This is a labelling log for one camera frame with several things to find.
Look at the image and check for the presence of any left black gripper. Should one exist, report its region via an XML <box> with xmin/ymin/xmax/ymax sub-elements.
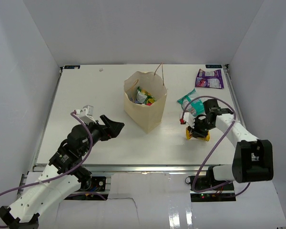
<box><xmin>80</xmin><ymin>114</ymin><xmax>124</xmax><ymax>156</ymax></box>

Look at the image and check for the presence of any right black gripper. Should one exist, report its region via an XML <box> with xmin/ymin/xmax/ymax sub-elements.
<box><xmin>188</xmin><ymin>117</ymin><xmax>215</xmax><ymax>138</ymax></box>

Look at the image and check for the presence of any yellow M&M's pack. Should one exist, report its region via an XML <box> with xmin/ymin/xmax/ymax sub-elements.
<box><xmin>185</xmin><ymin>126</ymin><xmax>210</xmax><ymax>142</ymax></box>

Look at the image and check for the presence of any teal snack pack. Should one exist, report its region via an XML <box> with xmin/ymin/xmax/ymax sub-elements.
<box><xmin>177</xmin><ymin>89</ymin><xmax>204</xmax><ymax>117</ymax></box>

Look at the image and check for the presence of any beige paper bag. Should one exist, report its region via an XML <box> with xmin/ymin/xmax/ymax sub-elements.
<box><xmin>123</xmin><ymin>71</ymin><xmax>167</xmax><ymax>133</ymax></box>

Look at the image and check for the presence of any green Fox's candy bag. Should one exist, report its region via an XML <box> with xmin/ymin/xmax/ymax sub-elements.
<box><xmin>134</xmin><ymin>87</ymin><xmax>156</xmax><ymax>105</ymax></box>

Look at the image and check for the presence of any purple snack pack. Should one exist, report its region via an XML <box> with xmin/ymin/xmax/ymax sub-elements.
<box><xmin>195</xmin><ymin>69</ymin><xmax>224</xmax><ymax>89</ymax></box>

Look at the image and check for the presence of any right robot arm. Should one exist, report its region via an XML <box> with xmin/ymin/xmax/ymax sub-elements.
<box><xmin>180</xmin><ymin>98</ymin><xmax>274</xmax><ymax>193</ymax></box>

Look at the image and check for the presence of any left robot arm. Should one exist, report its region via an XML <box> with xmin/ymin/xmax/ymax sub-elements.
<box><xmin>0</xmin><ymin>115</ymin><xmax>124</xmax><ymax>229</ymax></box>

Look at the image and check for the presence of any right blue corner label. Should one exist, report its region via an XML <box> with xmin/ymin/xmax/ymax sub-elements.
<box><xmin>205</xmin><ymin>64</ymin><xmax>222</xmax><ymax>69</ymax></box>

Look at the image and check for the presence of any blue corner label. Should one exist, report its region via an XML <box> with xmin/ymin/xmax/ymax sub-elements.
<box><xmin>63</xmin><ymin>65</ymin><xmax>81</xmax><ymax>69</ymax></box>
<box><xmin>205</xmin><ymin>64</ymin><xmax>222</xmax><ymax>69</ymax></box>

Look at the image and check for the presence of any left blue corner label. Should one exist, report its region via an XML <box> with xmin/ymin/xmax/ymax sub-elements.
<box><xmin>63</xmin><ymin>65</ymin><xmax>81</xmax><ymax>69</ymax></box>

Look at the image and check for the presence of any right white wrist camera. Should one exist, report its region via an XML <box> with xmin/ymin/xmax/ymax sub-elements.
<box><xmin>179</xmin><ymin>112</ymin><xmax>195</xmax><ymax>128</ymax></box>

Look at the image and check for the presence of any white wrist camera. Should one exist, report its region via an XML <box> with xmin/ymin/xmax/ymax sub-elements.
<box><xmin>179</xmin><ymin>112</ymin><xmax>195</xmax><ymax>128</ymax></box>
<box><xmin>74</xmin><ymin>105</ymin><xmax>95</xmax><ymax>124</ymax></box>

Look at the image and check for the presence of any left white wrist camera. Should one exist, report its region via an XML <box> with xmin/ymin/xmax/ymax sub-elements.
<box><xmin>74</xmin><ymin>105</ymin><xmax>95</xmax><ymax>124</ymax></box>

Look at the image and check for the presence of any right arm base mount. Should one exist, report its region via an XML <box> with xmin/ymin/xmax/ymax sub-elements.
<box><xmin>185</xmin><ymin>176</ymin><xmax>236</xmax><ymax>203</ymax></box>

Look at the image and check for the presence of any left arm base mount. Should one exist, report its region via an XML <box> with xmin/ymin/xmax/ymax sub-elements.
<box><xmin>65</xmin><ymin>177</ymin><xmax>108</xmax><ymax>201</ymax></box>

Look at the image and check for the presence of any aluminium table frame rail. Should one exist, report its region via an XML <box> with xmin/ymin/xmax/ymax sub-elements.
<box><xmin>32</xmin><ymin>164</ymin><xmax>239</xmax><ymax>173</ymax></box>

